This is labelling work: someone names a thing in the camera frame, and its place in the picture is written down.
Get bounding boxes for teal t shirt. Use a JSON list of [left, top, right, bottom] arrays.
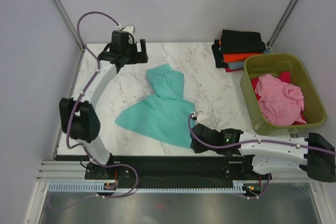
[[115, 63, 195, 148]]

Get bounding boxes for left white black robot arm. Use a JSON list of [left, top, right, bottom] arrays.
[[59, 25, 148, 178]]

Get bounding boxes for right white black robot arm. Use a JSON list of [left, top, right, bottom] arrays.
[[189, 123, 335, 183]]

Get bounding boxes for red folded t shirt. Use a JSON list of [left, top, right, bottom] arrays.
[[224, 67, 243, 72]]

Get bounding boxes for black folded t shirt bottom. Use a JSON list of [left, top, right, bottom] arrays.
[[212, 39, 226, 68]]

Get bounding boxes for black folded t shirt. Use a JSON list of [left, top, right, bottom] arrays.
[[212, 39, 226, 68], [220, 29, 266, 54]]

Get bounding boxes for pink t shirt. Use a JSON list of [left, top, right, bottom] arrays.
[[254, 73, 306, 125]]

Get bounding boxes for grey blue folded t shirt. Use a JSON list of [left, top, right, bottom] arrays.
[[226, 49, 271, 70]]

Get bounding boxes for orange folded t shirt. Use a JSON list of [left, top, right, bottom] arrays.
[[223, 52, 262, 63]]

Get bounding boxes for olive green plastic bin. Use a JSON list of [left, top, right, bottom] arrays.
[[240, 54, 327, 135]]

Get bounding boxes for black folded t shirt top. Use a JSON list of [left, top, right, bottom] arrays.
[[220, 29, 266, 54]]

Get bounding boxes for red t shirt in bin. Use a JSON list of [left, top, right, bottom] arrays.
[[250, 70, 308, 125]]

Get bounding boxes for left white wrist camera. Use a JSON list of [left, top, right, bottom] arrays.
[[117, 24, 135, 36]]

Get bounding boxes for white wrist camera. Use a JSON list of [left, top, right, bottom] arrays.
[[117, 24, 135, 36], [191, 111, 209, 126]]

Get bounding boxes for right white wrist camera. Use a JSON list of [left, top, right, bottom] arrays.
[[191, 111, 209, 126]]

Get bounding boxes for white slotted cable duct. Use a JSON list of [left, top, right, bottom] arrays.
[[47, 181, 261, 194]]

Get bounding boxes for left aluminium frame post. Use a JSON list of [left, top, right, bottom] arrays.
[[52, 0, 84, 51]]

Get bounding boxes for aluminium frame post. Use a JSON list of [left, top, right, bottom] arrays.
[[52, 0, 84, 51], [266, 0, 299, 49]]

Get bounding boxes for aluminium front rail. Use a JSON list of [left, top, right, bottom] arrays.
[[37, 161, 316, 183]]

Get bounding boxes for right aluminium frame post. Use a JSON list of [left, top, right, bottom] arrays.
[[266, 0, 299, 49]]

